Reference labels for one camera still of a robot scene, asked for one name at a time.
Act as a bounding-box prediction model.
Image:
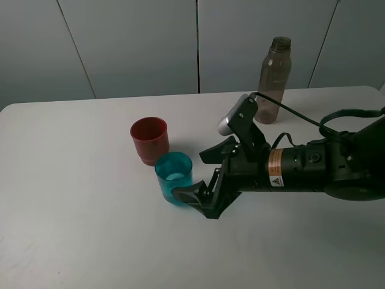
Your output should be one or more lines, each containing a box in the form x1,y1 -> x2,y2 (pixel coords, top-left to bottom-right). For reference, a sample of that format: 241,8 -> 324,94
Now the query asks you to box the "teal transparent plastic cup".
155,152 -> 193,207

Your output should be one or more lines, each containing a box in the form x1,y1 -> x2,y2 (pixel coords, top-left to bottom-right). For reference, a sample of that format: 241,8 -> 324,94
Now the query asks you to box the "smoky transparent plastic bottle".
254,36 -> 292,124

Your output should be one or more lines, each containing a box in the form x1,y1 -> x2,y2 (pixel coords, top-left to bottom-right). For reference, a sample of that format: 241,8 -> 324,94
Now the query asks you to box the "black camera cable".
249,92 -> 385,145

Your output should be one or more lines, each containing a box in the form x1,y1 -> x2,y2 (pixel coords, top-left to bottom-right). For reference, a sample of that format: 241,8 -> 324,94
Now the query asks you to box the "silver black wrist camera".
217,93 -> 270,162

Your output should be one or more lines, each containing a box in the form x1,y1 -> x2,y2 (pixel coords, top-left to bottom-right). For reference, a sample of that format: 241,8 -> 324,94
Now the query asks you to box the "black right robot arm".
171,119 -> 384,219

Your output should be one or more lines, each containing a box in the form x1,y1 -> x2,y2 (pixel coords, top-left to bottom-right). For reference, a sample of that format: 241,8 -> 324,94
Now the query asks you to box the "red plastic cup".
130,117 -> 170,166

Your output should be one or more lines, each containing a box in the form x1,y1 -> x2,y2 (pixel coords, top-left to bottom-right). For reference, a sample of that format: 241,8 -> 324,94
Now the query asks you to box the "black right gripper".
172,136 -> 295,219

